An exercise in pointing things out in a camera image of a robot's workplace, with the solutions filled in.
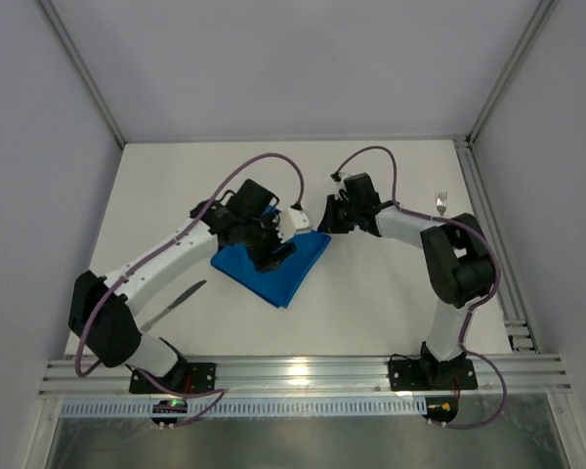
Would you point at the silver table knife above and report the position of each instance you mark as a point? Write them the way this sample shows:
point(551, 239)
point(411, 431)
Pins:
point(148, 325)

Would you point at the slotted grey cable duct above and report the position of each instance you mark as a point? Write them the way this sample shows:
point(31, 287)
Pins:
point(230, 407)

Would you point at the left aluminium frame post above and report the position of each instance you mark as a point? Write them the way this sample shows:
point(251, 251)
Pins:
point(54, 20)

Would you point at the left controller board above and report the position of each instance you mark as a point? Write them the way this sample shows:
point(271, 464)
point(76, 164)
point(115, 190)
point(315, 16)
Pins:
point(167, 413)

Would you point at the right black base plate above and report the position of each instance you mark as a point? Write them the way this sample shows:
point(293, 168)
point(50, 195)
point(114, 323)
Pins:
point(425, 373)

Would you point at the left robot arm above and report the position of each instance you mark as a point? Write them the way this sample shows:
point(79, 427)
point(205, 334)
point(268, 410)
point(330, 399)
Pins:
point(103, 308)

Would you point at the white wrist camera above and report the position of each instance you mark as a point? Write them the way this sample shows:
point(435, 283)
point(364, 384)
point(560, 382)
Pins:
point(293, 222)
point(339, 178)

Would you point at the aluminium front rail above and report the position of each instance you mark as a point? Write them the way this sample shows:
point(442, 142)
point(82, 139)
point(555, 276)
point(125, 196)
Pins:
point(302, 376)

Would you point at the silver fork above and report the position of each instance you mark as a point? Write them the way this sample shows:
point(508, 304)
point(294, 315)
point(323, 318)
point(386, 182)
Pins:
point(441, 203)

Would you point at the blue cloth napkin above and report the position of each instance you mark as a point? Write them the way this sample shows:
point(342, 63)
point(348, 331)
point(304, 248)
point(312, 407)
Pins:
point(277, 287)

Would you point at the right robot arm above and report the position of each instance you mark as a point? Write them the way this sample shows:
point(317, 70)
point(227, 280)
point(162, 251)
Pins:
point(461, 271)

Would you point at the right controller board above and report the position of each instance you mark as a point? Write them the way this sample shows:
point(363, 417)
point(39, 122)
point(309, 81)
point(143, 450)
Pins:
point(440, 410)

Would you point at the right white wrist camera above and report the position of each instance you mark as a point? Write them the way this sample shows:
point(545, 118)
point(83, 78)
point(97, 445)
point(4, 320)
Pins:
point(339, 178)

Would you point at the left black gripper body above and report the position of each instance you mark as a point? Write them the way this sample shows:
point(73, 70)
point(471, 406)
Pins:
point(272, 249)

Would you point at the aluminium rail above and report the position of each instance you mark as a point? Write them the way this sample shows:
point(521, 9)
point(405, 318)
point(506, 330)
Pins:
point(302, 376)
point(521, 336)

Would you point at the right side aluminium rail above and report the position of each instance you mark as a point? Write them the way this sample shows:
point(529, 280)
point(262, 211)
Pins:
point(521, 336)

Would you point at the right aluminium frame post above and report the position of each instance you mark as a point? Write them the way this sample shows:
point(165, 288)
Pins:
point(532, 29)

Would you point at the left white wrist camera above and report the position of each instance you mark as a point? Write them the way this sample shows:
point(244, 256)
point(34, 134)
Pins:
point(293, 222)

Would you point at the aluminium frame post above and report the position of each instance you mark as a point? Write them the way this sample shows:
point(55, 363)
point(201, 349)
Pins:
point(54, 20)
point(532, 29)

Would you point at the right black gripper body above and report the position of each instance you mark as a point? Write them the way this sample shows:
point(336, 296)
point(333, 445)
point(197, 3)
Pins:
point(336, 215)

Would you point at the controller board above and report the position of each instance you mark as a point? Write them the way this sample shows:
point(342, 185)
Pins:
point(440, 410)
point(167, 413)

